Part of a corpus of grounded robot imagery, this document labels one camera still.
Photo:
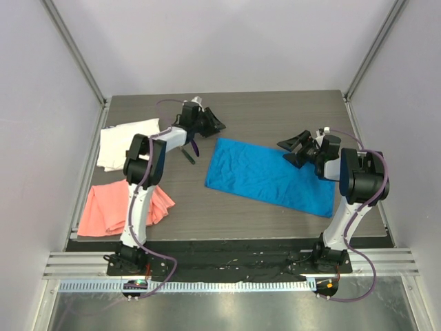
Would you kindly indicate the purple plastic knife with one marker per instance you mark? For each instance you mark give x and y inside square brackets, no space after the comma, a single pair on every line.
[195,148]

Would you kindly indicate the slotted cable duct rail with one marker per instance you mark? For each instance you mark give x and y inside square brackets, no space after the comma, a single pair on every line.
[134,286]

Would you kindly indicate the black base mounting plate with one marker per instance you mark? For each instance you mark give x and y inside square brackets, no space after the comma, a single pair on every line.
[224,260]

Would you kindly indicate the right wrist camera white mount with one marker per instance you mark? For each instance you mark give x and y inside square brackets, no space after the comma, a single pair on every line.
[320,134]

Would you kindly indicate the pink folded cloth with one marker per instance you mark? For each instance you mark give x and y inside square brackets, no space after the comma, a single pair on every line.
[105,211]

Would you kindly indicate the horizontal aluminium frame rail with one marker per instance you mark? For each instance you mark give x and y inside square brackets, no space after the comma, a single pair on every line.
[91,265]

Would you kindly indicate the aluminium frame post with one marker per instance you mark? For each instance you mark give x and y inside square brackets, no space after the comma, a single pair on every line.
[387,26]
[65,34]

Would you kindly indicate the green handled gold fork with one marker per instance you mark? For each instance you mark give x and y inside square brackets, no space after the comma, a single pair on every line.
[187,155]

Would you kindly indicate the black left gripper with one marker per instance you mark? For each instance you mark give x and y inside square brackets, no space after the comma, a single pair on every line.
[216,125]

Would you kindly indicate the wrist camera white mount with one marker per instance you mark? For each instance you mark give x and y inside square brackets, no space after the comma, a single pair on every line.
[197,100]
[320,134]

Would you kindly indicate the blue cloth napkin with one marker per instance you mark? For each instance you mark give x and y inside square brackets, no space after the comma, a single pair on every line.
[261,173]

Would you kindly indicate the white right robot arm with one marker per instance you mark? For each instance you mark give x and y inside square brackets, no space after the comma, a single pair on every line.
[363,181]

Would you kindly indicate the left aluminium frame post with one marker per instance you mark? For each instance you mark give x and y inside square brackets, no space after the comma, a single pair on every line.
[65,34]

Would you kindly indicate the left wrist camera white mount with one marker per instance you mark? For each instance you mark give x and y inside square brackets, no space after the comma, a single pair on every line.
[197,100]

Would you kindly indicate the right aluminium frame post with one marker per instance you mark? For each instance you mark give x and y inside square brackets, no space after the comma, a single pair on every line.
[387,26]

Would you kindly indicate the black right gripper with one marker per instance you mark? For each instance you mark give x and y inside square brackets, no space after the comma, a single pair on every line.
[293,143]

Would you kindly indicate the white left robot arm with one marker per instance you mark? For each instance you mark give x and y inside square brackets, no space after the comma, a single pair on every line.
[143,170]

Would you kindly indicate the white folded cloth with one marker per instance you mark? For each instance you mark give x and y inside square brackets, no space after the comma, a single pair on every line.
[115,141]

